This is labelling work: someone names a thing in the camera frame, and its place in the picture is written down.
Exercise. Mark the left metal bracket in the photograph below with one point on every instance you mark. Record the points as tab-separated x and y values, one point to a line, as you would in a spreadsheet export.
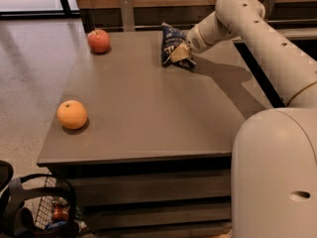
127	15

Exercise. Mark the red apple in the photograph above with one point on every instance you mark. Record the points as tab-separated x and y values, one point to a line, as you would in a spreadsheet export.
98	41

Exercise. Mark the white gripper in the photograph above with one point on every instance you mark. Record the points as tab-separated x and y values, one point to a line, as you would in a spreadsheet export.
194	43

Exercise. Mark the orange fruit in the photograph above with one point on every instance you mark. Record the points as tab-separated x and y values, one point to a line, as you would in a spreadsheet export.
72	114

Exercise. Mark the black wire basket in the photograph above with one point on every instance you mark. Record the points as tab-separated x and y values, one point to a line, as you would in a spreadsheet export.
38	206

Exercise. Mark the blue chip bag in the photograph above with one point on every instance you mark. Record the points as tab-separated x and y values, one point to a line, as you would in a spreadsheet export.
171	38

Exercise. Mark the metal bracket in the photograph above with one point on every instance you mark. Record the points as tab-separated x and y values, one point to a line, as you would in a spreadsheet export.
127	15
268	5

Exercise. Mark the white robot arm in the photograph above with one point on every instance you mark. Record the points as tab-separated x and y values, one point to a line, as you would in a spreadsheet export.
274	157

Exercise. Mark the black chair part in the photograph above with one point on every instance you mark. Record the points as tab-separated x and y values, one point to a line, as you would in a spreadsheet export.
6	174

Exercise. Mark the grey drawer cabinet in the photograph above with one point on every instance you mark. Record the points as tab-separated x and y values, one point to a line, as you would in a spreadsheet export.
154	159

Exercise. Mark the right metal bracket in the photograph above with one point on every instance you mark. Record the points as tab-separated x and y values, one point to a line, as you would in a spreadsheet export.
268	5

